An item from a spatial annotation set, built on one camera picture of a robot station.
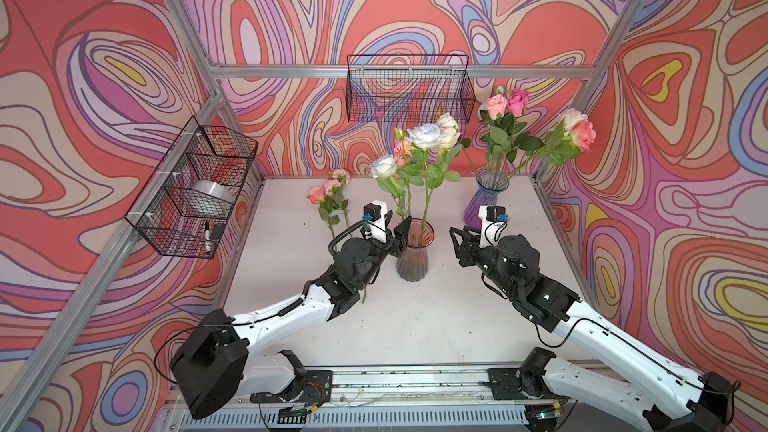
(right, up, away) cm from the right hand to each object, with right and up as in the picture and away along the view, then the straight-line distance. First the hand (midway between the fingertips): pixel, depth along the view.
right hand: (457, 235), depth 73 cm
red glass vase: (-9, -12, +23) cm, 28 cm away
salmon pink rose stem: (-44, +11, +37) cm, 58 cm away
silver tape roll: (-60, +11, +2) cm, 61 cm away
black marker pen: (-62, -1, -1) cm, 62 cm away
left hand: (-13, +5, -1) cm, 14 cm away
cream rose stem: (0, +15, +3) cm, 15 cm away
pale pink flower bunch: (-36, +18, +42) cm, 58 cm away
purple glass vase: (+15, +14, +20) cm, 29 cm away
